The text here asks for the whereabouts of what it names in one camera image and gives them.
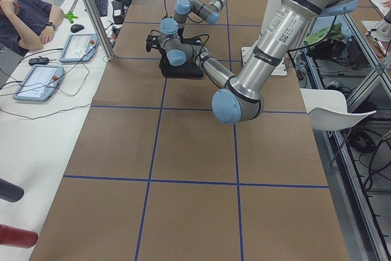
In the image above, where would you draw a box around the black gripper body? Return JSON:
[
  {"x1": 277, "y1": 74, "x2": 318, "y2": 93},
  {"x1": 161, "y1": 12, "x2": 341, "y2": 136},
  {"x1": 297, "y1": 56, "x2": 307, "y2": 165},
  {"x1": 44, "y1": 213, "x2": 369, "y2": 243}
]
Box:
[
  {"x1": 145, "y1": 29, "x2": 168, "y2": 64},
  {"x1": 177, "y1": 23, "x2": 185, "y2": 40}
]

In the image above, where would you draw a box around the black printed t-shirt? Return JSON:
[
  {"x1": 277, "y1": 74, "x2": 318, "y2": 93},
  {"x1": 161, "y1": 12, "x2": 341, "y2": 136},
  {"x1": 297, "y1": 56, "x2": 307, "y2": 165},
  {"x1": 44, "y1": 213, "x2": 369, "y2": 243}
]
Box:
[{"x1": 159, "y1": 38, "x2": 203, "y2": 79}]

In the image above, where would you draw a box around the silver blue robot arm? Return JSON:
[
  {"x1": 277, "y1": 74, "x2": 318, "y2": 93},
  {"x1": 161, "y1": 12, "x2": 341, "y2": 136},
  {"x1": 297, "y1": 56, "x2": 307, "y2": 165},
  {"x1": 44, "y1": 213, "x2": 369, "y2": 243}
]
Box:
[
  {"x1": 146, "y1": 0, "x2": 359, "y2": 124},
  {"x1": 174, "y1": 0, "x2": 228, "y2": 39}
]

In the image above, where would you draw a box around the black keyboard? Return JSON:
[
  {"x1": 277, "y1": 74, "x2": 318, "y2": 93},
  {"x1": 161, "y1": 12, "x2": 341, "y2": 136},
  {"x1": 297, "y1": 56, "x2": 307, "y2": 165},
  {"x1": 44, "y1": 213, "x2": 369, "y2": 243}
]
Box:
[{"x1": 93, "y1": 0, "x2": 108, "y2": 17}]

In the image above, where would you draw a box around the upper teach pendant tablet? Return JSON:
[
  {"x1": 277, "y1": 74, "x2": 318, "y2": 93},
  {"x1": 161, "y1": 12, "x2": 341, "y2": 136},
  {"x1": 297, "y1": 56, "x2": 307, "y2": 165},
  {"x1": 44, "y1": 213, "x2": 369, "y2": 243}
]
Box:
[{"x1": 59, "y1": 34, "x2": 98, "y2": 63}]

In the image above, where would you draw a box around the teach pendant tablet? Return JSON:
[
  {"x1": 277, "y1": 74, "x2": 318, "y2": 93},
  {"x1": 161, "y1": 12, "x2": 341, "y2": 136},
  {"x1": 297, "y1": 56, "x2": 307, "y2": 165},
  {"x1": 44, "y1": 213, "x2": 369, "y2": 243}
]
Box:
[
  {"x1": 59, "y1": 34, "x2": 98, "y2": 63},
  {"x1": 12, "y1": 65, "x2": 65, "y2": 102}
]

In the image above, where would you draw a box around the black computer mouse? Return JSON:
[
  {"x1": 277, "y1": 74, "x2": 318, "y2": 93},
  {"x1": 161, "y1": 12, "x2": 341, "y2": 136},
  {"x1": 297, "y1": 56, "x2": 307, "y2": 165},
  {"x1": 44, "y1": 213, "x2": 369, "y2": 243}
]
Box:
[{"x1": 70, "y1": 24, "x2": 84, "y2": 33}]

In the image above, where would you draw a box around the green plastic toy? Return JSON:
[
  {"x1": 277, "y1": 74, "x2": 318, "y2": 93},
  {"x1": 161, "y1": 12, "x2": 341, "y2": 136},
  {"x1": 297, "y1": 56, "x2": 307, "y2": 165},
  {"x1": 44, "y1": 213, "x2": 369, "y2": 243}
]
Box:
[{"x1": 64, "y1": 11, "x2": 78, "y2": 24}]

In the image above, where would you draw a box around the lower teach pendant tablet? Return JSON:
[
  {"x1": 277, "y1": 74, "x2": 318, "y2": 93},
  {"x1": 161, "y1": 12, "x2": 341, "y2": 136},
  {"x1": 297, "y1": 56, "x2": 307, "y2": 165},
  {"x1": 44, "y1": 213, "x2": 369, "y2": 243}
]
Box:
[{"x1": 12, "y1": 65, "x2": 65, "y2": 102}]

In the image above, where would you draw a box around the black power adapter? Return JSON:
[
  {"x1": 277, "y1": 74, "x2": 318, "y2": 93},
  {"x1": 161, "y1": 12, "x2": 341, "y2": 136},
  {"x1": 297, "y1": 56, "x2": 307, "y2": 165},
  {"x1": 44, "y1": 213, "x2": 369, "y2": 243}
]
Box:
[{"x1": 28, "y1": 57, "x2": 49, "y2": 66}]

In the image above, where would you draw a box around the seated person in blue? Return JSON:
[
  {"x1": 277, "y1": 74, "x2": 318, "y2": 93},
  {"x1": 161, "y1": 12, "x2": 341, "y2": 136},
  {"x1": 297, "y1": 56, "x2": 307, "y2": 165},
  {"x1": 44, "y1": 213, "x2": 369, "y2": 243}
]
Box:
[{"x1": 1, "y1": 0, "x2": 64, "y2": 56}]

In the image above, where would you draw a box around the green cloth pile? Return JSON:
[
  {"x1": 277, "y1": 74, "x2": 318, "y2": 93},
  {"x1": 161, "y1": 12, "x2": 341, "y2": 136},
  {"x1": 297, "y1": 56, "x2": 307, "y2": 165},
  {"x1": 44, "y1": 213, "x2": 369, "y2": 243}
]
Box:
[{"x1": 304, "y1": 23, "x2": 343, "y2": 46}]

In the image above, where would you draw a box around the white plastic chair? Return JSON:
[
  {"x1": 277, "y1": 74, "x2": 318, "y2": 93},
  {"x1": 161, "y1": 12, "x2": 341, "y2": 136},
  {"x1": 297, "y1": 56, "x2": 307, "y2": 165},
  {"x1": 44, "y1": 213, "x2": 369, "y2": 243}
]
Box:
[{"x1": 301, "y1": 88, "x2": 376, "y2": 131}]

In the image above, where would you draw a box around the red water bottle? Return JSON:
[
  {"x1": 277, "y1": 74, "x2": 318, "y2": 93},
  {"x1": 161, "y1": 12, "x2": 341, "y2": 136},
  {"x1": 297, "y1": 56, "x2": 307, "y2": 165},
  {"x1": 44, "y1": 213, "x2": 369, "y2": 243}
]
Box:
[{"x1": 1, "y1": 224, "x2": 38, "y2": 249}]

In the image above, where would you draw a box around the aluminium frame post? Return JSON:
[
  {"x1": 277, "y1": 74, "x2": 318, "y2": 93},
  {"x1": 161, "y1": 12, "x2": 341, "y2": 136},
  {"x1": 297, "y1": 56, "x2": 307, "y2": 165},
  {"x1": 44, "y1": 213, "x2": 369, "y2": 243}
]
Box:
[{"x1": 82, "y1": 0, "x2": 114, "y2": 62}]

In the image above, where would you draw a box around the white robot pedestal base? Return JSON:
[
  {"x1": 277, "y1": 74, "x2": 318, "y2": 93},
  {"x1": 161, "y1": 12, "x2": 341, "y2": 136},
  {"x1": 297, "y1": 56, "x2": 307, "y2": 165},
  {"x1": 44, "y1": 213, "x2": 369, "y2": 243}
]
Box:
[{"x1": 241, "y1": 0, "x2": 287, "y2": 76}]

